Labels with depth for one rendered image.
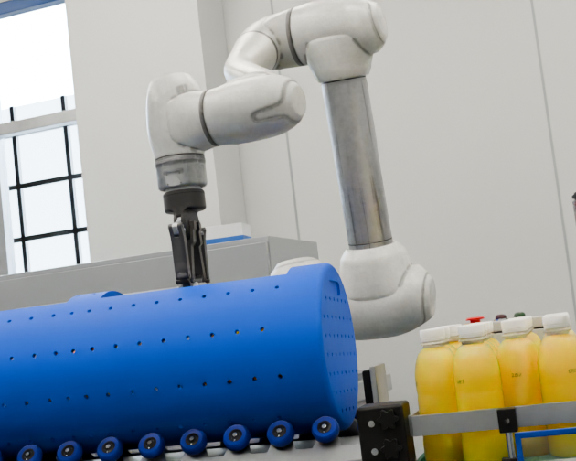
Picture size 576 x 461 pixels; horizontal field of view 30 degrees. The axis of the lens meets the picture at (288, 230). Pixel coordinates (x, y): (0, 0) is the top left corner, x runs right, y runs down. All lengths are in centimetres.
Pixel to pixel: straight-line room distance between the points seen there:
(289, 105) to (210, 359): 45
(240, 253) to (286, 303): 178
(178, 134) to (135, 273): 182
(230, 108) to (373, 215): 62
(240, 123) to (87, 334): 44
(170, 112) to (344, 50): 56
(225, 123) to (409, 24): 298
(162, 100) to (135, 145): 291
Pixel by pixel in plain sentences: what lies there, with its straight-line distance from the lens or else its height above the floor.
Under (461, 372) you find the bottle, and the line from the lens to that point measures 161.
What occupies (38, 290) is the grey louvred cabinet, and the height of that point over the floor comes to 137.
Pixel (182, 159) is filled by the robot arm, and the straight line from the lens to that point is 188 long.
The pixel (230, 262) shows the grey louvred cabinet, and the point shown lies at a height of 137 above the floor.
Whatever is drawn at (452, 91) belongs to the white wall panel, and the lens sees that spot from 466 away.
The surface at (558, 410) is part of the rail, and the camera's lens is 159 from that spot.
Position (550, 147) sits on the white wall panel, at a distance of 456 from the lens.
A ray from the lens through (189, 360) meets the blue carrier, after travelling 175.
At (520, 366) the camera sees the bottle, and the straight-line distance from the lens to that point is 163.
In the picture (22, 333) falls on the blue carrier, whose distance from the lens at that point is 190.
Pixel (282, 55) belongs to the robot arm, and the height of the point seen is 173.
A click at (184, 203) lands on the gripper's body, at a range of 188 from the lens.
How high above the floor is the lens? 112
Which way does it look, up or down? 6 degrees up
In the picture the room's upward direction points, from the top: 7 degrees counter-clockwise
